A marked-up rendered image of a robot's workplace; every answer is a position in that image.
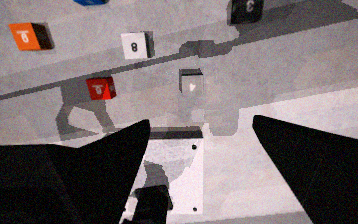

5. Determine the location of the orange block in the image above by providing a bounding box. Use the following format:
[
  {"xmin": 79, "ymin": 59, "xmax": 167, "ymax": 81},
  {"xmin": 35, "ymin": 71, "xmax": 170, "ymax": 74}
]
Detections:
[{"xmin": 9, "ymin": 23, "xmax": 53, "ymax": 51}]

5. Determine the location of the blue block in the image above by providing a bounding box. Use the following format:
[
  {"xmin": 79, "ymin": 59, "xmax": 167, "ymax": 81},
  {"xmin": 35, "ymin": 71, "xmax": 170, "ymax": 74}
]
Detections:
[{"xmin": 73, "ymin": 0, "xmax": 106, "ymax": 6}]

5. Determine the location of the red block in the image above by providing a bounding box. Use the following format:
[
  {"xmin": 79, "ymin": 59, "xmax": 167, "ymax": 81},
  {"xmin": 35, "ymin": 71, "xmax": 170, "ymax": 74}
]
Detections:
[{"xmin": 86, "ymin": 77, "xmax": 117, "ymax": 100}]

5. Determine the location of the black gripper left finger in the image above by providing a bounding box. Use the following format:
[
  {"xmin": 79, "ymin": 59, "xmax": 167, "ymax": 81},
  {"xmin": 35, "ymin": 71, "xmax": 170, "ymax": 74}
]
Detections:
[{"xmin": 0, "ymin": 119, "xmax": 151, "ymax": 224}]

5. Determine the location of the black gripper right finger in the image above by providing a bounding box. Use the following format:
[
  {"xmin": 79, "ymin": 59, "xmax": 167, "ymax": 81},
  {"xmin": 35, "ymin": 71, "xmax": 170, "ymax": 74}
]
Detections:
[{"xmin": 252, "ymin": 115, "xmax": 358, "ymax": 224}]

